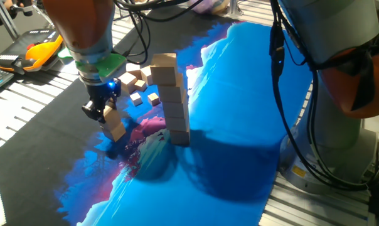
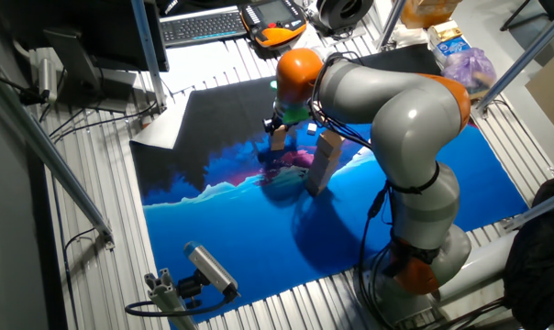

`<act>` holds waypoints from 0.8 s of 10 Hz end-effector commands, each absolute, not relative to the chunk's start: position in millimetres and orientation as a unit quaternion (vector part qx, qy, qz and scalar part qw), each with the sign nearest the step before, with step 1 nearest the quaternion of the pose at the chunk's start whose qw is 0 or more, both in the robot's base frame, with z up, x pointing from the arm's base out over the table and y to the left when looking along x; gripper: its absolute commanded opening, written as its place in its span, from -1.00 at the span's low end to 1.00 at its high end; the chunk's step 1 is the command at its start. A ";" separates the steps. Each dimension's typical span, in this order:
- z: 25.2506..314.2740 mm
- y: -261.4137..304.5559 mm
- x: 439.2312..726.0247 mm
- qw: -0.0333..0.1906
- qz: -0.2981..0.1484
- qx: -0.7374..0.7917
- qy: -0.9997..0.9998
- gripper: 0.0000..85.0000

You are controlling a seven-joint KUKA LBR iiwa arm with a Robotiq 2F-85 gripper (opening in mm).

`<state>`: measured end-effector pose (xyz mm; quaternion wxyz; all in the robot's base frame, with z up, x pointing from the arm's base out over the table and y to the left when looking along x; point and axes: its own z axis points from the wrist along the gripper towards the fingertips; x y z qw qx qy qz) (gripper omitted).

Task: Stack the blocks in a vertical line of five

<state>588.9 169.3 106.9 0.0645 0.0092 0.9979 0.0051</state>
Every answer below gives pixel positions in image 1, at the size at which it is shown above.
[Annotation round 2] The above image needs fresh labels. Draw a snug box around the blue landscape print mat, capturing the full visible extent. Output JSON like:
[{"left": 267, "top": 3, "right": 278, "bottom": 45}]
[{"left": 0, "top": 12, "right": 314, "bottom": 226}]

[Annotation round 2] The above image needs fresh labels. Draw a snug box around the black strap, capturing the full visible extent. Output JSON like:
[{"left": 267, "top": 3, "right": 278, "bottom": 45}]
[{"left": 314, "top": 34, "right": 379, "bottom": 111}]

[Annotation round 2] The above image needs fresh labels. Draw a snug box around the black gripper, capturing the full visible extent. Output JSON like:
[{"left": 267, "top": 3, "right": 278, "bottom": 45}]
[{"left": 81, "top": 77, "right": 122, "bottom": 123}]

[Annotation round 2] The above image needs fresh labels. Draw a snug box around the purple plastic bag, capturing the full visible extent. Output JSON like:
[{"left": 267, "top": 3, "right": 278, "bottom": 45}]
[{"left": 189, "top": 0, "right": 230, "bottom": 15}]

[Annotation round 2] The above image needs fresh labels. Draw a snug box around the silver aluminium frame post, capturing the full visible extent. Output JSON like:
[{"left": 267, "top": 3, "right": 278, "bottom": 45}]
[{"left": 227, "top": 0, "right": 244, "bottom": 20}]

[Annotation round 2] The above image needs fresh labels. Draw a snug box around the grey metal frame bar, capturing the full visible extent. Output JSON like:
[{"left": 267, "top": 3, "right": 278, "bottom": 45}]
[{"left": 0, "top": 0, "right": 20, "bottom": 41}]

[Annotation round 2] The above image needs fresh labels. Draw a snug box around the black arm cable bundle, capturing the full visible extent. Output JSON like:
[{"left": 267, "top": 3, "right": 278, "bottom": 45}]
[{"left": 114, "top": 0, "right": 379, "bottom": 192}]

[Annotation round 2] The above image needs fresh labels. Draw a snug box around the small wooden cube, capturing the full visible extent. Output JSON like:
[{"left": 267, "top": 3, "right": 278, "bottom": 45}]
[
  {"left": 129, "top": 92, "right": 144, "bottom": 107},
  {"left": 147, "top": 92, "right": 161, "bottom": 107},
  {"left": 134, "top": 79, "right": 148, "bottom": 93}
]

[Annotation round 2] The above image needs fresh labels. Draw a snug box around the orange black teach pendant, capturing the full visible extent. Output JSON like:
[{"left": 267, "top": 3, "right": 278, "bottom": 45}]
[{"left": 0, "top": 28, "right": 64, "bottom": 75}]

